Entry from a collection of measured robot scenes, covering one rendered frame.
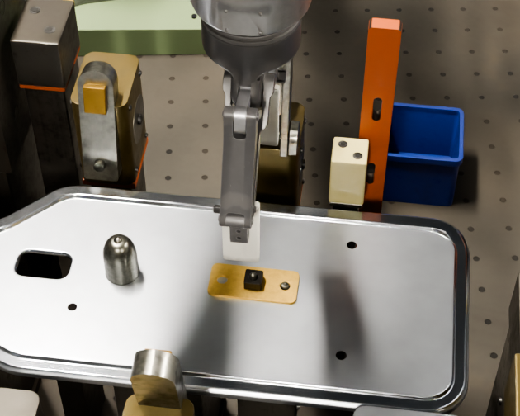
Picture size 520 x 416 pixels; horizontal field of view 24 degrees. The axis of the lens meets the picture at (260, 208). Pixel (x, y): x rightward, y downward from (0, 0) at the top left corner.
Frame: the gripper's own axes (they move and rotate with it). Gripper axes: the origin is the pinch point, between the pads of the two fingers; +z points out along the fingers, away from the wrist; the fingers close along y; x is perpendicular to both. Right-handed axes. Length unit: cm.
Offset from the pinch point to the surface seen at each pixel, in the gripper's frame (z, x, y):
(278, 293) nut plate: 13.1, 2.6, 1.0
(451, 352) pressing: 13.4, 18.9, 5.5
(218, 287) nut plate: 13.1, -3.1, 1.0
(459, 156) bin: 34, 21, -40
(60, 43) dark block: 2.0, -21.6, -18.7
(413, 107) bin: 35, 15, -48
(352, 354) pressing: 13.4, 10.0, 6.8
